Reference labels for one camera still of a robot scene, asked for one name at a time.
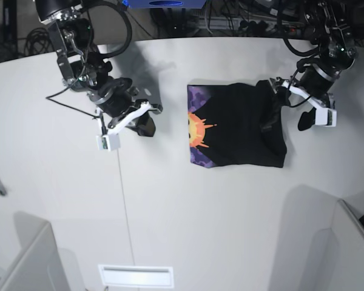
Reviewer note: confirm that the white bin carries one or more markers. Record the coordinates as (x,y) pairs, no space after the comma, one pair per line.
(336,256)
(30,258)

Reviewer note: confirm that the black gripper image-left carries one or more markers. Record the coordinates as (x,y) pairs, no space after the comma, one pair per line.
(113,98)

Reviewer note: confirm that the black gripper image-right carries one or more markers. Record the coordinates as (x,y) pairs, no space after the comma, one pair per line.
(316,82)

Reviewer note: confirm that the white bin left front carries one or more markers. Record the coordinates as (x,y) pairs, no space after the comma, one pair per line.
(30,258)

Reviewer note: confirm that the black T-shirt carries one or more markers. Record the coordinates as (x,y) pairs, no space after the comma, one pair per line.
(235,124)

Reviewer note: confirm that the blue box at top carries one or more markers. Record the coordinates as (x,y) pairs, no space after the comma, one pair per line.
(164,3)

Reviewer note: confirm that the white bin right front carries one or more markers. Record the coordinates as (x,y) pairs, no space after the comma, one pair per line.
(336,256)

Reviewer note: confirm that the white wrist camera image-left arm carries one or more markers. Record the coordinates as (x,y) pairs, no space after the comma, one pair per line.
(109,138)

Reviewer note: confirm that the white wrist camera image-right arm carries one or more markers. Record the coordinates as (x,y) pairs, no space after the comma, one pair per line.
(325,112)

